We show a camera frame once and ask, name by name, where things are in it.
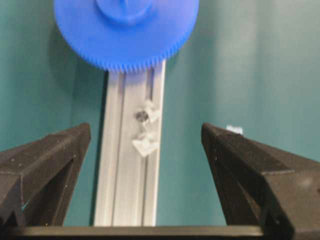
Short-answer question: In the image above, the small white position marker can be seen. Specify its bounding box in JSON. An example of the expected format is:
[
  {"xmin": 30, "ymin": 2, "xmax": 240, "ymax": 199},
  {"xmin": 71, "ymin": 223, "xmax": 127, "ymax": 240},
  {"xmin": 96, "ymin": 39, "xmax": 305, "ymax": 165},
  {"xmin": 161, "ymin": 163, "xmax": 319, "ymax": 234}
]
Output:
[{"xmin": 226, "ymin": 125, "xmax": 244, "ymax": 135}]

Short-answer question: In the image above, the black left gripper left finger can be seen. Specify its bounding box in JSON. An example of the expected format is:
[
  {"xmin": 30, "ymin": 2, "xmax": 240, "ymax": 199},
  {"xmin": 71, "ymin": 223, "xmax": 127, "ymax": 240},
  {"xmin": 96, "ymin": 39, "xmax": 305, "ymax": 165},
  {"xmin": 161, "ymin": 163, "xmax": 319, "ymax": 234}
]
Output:
[{"xmin": 0, "ymin": 123, "xmax": 91, "ymax": 227}]

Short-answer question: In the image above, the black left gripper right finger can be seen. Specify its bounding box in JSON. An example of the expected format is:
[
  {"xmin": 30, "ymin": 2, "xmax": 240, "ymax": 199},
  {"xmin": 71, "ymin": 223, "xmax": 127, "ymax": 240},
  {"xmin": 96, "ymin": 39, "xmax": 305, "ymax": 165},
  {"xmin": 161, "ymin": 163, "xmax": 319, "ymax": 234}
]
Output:
[{"xmin": 201, "ymin": 123, "xmax": 320, "ymax": 240}]

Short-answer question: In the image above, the large blue plastic gear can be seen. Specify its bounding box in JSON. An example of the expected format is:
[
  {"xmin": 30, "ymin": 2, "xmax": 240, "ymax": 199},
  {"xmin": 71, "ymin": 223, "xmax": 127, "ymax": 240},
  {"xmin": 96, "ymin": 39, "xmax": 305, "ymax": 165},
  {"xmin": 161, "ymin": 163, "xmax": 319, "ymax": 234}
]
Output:
[{"xmin": 53, "ymin": 0, "xmax": 200, "ymax": 73}]

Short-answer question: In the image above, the left clear shaft mount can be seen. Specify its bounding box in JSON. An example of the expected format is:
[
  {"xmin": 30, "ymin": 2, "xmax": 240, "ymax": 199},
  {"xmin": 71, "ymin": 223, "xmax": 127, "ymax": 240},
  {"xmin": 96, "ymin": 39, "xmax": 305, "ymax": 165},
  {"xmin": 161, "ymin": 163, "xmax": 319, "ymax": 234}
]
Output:
[{"xmin": 132, "ymin": 99, "xmax": 160, "ymax": 158}]

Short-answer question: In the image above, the aluminium extrusion rail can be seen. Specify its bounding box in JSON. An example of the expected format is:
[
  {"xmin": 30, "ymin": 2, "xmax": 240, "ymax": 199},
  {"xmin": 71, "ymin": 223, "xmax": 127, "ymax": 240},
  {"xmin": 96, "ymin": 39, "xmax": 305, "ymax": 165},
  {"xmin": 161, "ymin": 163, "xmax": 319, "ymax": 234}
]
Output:
[{"xmin": 93, "ymin": 62, "xmax": 166, "ymax": 227}]

